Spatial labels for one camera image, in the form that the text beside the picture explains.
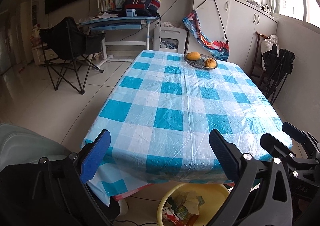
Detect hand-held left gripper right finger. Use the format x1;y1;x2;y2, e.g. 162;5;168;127
207;128;293;226

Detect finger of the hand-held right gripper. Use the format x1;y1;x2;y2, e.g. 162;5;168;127
282;122;320;154
260;133;292;164

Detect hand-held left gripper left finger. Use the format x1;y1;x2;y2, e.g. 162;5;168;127
26;129;113;226

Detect yellow plastic bucket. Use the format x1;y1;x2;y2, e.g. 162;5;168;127
157;183;230;226

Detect green red juice carton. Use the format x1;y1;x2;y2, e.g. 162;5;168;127
175;205;194;220

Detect blue checkered tablecloth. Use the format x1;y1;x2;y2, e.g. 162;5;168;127
81;50;293;206

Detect black folded chair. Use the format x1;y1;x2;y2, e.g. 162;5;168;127
262;45;295;105

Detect pale green plastic chair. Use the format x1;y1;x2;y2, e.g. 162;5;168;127
0;123;73;169

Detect white sack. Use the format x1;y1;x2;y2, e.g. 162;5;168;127
261;35;279;59

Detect dark wooden chair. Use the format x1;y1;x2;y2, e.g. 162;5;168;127
250;31;273;84

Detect glass fruit plate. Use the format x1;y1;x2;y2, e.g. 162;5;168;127
184;53;218;69

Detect colourful hanging bag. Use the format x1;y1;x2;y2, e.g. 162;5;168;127
182;0;230;62

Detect white low drawer cabinet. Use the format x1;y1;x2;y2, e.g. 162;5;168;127
32;43;60;66

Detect black folding camping chair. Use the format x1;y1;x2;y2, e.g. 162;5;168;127
39;16;107;94

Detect small pale shoes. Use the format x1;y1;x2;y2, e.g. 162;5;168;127
246;0;272;14

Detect blue study desk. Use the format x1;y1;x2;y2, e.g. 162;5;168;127
80;15;162;64

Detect loose white papers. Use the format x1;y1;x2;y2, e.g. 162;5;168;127
81;13;117;23

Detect row of books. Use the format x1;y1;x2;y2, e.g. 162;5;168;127
97;0;125;13

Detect dark striped backpack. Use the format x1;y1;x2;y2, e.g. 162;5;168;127
122;0;162;18

